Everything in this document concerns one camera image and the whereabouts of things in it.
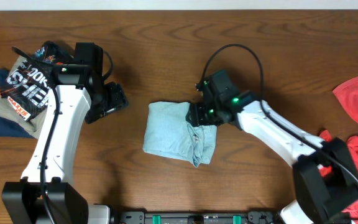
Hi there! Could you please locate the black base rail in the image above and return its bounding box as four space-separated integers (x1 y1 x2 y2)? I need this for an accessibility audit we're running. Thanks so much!
107 210 286 224

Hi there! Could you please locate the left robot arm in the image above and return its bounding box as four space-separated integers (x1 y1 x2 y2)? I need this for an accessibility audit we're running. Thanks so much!
2 64 128 224

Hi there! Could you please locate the light blue t-shirt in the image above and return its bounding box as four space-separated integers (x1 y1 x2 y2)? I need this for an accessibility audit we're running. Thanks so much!
142 101 217 167

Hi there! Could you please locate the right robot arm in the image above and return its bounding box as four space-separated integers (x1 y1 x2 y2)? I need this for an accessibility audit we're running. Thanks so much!
187 80 358 223

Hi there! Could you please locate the black printed folded shirt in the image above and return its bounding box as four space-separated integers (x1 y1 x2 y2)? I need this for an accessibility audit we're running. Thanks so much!
0 41 73 121

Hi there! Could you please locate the navy blue folded garment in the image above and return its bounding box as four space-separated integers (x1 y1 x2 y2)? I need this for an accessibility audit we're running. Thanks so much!
0 68 32 138

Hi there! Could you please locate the khaki folded garment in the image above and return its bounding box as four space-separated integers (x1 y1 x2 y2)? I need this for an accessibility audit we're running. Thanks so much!
0 56 46 139

